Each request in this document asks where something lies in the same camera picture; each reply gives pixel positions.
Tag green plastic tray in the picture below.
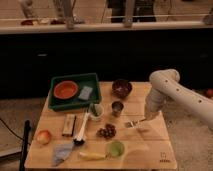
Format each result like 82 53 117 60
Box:
48 73 101 111

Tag silver metal fork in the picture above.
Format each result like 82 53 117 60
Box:
124 119 146 128

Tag black pole stand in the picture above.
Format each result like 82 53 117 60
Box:
19 120 31 171

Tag yellow banana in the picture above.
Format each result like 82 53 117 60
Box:
79 152 106 160

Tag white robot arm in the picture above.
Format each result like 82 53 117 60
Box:
145 69 213 130

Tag grey sponge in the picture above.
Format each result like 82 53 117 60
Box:
78 86 93 100

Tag bunch of red grapes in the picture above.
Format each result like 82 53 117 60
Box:
96 124 116 139

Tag white cup with green item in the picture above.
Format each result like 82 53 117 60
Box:
89 103 103 121

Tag orange bowl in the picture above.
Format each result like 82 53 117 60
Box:
53 80 78 100

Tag white handled brush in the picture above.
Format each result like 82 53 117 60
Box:
74 109 90 145

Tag small metal cup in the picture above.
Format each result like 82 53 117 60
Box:
112 101 124 117

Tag dark red bowl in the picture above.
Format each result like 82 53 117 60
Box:
112 79 132 99

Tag grey blue cloth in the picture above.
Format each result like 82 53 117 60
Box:
52 143 74 166

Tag wooden block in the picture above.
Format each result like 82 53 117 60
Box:
62 114 76 136

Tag red apple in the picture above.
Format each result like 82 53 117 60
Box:
36 130 52 145

